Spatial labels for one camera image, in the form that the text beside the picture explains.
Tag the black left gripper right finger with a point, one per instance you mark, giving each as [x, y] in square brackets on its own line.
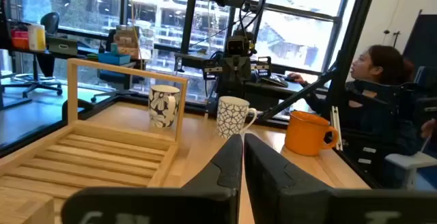
[280, 196]

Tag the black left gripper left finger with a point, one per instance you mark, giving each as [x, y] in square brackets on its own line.
[211, 196]

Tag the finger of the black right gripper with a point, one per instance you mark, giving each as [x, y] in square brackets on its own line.
[263, 68]
[212, 70]

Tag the white geometric pattern mug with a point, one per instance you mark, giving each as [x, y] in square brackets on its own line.
[232, 118]

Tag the orange mug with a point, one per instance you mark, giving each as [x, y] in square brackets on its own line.
[305, 135]

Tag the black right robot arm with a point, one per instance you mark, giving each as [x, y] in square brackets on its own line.
[226, 89]

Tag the black keyboard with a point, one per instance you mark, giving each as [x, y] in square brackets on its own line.
[273, 80]

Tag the dark office desk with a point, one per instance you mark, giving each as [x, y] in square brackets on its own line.
[273, 91]

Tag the person's hand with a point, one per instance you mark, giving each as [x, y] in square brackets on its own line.
[296, 78]

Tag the stacked cardboard boxes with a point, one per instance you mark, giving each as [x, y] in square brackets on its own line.
[127, 41]

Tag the blue tray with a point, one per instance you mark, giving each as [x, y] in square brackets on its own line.
[114, 58]

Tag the office chair with star base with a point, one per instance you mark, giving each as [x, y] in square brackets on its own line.
[112, 75]

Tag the person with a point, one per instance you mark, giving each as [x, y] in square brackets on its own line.
[375, 67]

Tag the wooden slatted mug rack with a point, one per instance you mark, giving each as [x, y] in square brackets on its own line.
[102, 162]

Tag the grey storage box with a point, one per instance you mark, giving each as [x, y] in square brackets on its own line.
[62, 45]

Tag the dark partition board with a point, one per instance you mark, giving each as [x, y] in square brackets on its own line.
[421, 39]

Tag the black swivel office chair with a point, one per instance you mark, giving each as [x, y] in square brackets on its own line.
[50, 22]

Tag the white and yellow container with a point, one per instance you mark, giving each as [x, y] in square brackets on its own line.
[36, 37]

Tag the red storage box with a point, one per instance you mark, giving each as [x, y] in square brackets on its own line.
[20, 39]

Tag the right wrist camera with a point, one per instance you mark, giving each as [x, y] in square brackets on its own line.
[236, 46]

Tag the white plastic bracket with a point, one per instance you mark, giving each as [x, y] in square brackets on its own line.
[336, 128]

